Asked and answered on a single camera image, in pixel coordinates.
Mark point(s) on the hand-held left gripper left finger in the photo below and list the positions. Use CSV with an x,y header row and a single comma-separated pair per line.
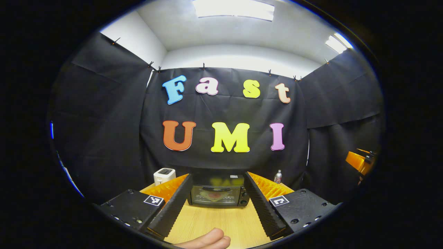
x,y
173,209

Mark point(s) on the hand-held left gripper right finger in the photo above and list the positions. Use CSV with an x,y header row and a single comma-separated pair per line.
x,y
263,209

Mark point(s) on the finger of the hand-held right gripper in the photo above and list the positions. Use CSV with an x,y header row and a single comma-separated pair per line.
x,y
356,162

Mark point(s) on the black electric oven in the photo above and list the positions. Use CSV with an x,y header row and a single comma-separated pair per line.
x,y
238,193

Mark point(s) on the white square plate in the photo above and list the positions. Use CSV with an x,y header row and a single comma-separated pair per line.
x,y
226,197

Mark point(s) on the pink ham slice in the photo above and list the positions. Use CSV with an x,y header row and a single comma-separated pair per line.
x,y
214,195

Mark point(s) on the white toaster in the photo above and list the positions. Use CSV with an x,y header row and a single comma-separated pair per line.
x,y
164,176

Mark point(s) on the silver drink can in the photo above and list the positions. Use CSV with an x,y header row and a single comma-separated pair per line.
x,y
278,177

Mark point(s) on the black backdrop cloth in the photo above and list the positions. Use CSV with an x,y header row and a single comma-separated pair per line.
x,y
104,121

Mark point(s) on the small ceiling light panel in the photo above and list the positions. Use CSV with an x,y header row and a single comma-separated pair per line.
x,y
338,43

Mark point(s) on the large ceiling light panel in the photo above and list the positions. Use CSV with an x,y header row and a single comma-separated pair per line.
x,y
233,9

